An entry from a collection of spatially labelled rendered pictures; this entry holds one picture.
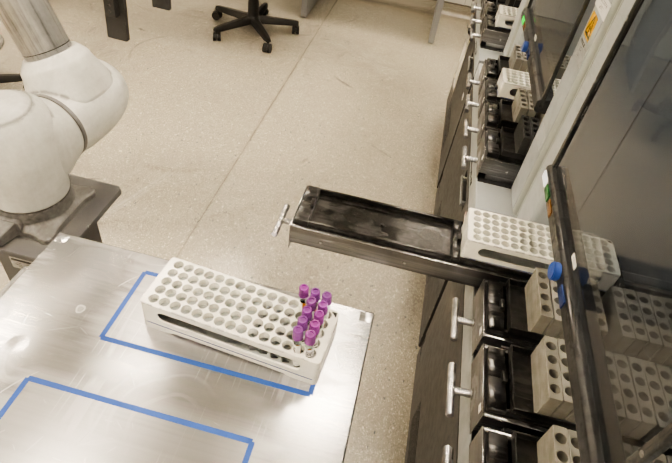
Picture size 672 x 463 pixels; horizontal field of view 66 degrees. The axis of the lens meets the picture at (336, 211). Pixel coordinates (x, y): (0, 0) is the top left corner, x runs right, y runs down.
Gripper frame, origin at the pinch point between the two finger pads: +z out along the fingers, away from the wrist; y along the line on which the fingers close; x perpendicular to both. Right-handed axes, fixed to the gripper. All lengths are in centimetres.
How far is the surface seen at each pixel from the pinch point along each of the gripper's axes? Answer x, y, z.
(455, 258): 61, -5, 37
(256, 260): 5, -64, 118
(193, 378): 22, 33, 39
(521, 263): 74, -9, 36
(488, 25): 69, -131, 32
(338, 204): 35, -14, 38
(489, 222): 66, -13, 31
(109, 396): 12, 39, 39
